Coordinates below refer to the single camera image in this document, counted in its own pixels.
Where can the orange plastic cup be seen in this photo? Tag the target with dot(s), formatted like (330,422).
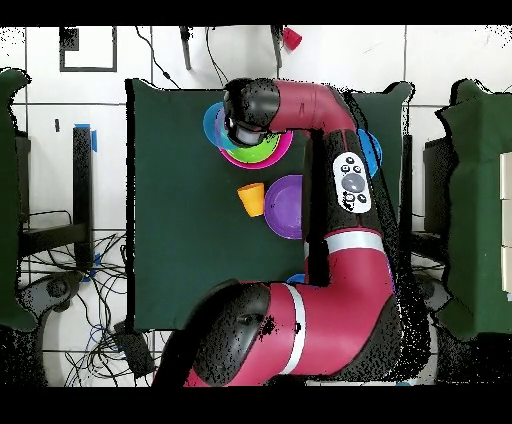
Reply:
(252,200)

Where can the purple plastic bowl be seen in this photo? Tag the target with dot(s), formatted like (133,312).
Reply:
(286,208)

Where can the green plastic bowl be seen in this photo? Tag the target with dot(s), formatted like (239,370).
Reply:
(256,154)

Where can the pink plastic bowl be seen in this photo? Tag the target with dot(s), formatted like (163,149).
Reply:
(280,154)

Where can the light blue plastic cup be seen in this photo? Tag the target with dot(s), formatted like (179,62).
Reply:
(214,128)

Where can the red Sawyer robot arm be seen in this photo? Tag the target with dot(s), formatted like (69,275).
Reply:
(340,300)

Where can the small dark blue bowl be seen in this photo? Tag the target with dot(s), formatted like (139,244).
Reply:
(296,278)

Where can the dark green table cloth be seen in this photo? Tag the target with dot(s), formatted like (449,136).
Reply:
(180,240)

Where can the light blue plastic bowl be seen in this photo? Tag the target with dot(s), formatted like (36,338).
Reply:
(374,152)

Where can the grey tripod leg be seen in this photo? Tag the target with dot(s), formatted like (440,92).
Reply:
(185,48)
(276,44)

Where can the blue tape strip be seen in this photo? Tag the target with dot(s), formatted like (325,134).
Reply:
(94,142)

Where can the red plastic cup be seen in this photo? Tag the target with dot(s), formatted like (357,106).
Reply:
(292,38)

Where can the black power strip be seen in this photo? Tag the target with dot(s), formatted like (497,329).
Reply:
(134,352)

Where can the black office chair base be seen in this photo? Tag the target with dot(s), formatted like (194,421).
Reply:
(56,288)
(434,294)

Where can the green cloth side table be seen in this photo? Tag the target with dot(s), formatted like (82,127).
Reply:
(8,200)
(476,200)

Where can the black table frame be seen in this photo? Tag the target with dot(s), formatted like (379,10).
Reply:
(82,180)

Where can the black square floor frame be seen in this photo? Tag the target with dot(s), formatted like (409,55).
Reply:
(68,40)

